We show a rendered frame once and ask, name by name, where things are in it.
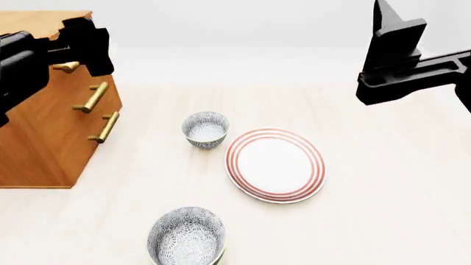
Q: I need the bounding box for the white plate with red rings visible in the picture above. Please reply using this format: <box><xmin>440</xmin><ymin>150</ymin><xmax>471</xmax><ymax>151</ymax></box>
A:
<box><xmin>224</xmin><ymin>127</ymin><xmax>327</xmax><ymax>205</ymax></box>

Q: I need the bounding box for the small patterned bowl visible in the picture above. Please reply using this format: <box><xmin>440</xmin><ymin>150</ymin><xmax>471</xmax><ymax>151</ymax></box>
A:
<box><xmin>181</xmin><ymin>110</ymin><xmax>231</xmax><ymax>150</ymax></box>

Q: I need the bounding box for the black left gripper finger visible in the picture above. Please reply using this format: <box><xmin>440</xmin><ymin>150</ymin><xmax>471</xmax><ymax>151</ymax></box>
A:
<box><xmin>68</xmin><ymin>26</ymin><xmax>116</xmax><ymax>77</ymax></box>
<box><xmin>54</xmin><ymin>17</ymin><xmax>101</xmax><ymax>52</ymax></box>

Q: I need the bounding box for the brass drawer handle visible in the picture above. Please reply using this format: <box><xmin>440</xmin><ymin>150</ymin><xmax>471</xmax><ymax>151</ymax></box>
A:
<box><xmin>52</xmin><ymin>60</ymin><xmax>82</xmax><ymax>74</ymax></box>
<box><xmin>87</xmin><ymin>110</ymin><xmax>121</xmax><ymax>144</ymax></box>
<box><xmin>71</xmin><ymin>81</ymin><xmax>110</xmax><ymax>115</ymax></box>

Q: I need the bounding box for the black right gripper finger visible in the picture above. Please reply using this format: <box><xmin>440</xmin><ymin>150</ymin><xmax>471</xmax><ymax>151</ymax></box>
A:
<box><xmin>372</xmin><ymin>0</ymin><xmax>428</xmax><ymax>56</ymax></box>
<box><xmin>362</xmin><ymin>29</ymin><xmax>423</xmax><ymax>73</ymax></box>

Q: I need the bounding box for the wooden drawer cabinet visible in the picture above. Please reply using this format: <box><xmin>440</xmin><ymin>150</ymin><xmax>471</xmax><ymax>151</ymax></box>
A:
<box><xmin>0</xmin><ymin>10</ymin><xmax>124</xmax><ymax>190</ymax></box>

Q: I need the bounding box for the large patterned bowl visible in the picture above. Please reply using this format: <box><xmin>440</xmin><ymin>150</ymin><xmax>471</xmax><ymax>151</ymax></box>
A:
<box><xmin>146</xmin><ymin>205</ymin><xmax>227</xmax><ymax>265</ymax></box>

